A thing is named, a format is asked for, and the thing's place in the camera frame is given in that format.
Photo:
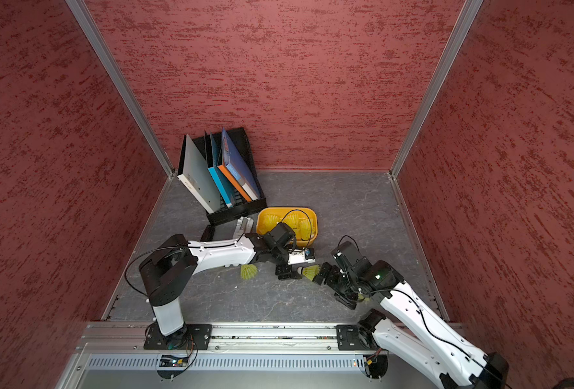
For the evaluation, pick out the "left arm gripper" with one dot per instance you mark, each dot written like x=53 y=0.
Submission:
x=286 y=273

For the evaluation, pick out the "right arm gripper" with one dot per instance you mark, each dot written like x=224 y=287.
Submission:
x=349 y=299

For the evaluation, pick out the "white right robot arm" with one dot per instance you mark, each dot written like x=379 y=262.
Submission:
x=407 y=328

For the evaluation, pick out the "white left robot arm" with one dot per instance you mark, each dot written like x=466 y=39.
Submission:
x=166 y=271

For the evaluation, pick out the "yellow plastic storage box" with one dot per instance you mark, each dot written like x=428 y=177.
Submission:
x=303 y=222

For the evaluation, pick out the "green shuttlecock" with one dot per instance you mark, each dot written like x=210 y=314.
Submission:
x=248 y=271
x=310 y=272

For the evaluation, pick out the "small black device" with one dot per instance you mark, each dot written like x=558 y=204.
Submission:
x=208 y=233

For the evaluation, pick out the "teal book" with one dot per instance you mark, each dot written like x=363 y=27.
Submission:
x=224 y=186

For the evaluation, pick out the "orange blue book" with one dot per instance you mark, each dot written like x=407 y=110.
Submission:
x=237 y=171

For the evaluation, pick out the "black mesh file organizer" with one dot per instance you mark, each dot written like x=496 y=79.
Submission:
x=241 y=208

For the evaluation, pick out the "white grey book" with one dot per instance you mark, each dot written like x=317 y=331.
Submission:
x=193 y=173

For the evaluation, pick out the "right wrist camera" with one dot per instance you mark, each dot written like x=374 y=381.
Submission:
x=350 y=260

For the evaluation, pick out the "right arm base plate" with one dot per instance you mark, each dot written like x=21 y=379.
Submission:
x=355 y=337

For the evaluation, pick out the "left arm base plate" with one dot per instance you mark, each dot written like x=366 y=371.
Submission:
x=190 y=337

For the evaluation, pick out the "left aluminium corner post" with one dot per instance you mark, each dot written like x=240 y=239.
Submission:
x=81 y=13

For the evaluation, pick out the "aluminium corner post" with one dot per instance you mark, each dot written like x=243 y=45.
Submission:
x=468 y=14
x=81 y=13

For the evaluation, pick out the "right aluminium corner post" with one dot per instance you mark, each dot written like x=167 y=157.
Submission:
x=468 y=14

